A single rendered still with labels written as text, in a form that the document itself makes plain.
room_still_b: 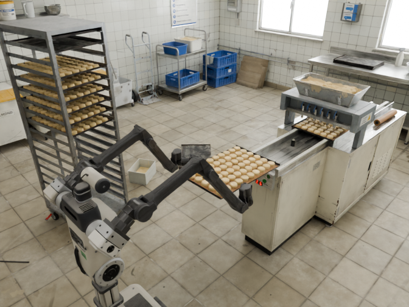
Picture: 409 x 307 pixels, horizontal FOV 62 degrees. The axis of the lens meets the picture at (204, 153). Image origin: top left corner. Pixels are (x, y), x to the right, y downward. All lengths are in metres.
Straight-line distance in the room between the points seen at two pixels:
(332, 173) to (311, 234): 0.62
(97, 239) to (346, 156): 2.19
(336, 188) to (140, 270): 1.82
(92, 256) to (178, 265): 1.40
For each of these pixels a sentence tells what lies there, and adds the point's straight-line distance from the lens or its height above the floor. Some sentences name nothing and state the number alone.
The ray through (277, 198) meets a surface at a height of 0.63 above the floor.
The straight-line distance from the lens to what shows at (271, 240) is 2.95.
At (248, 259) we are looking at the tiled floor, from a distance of 3.06.
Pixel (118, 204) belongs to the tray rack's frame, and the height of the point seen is 0.15.
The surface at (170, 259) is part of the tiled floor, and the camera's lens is 3.05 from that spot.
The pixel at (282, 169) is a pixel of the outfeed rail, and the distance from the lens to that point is 2.54.
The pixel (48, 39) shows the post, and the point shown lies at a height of 1.77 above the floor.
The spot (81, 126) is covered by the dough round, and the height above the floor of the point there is 1.06.
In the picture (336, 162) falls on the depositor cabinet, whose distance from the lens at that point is 3.12.
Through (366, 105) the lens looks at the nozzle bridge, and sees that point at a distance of 3.12.
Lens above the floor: 2.20
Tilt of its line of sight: 29 degrees down
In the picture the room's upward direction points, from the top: straight up
